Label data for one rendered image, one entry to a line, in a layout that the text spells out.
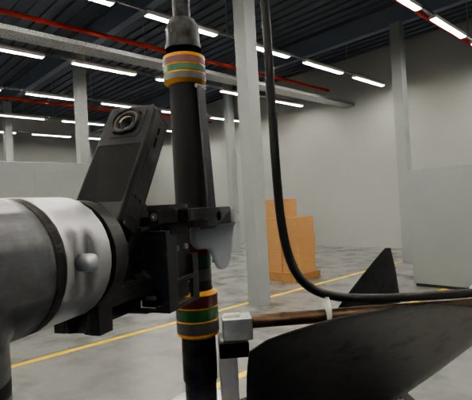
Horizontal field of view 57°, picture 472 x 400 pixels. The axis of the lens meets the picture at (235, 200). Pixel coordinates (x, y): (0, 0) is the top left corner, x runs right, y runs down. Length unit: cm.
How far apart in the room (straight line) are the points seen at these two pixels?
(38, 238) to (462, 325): 32
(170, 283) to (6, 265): 15
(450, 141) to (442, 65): 208
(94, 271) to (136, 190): 9
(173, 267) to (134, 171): 8
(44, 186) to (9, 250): 636
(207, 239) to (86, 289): 16
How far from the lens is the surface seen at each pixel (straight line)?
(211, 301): 45
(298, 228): 850
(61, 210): 26
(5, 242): 22
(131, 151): 34
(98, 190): 34
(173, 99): 46
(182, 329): 45
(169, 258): 33
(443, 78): 1351
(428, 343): 41
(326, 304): 47
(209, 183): 44
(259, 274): 656
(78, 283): 26
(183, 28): 47
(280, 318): 47
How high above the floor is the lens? 151
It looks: 1 degrees up
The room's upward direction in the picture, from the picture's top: 3 degrees counter-clockwise
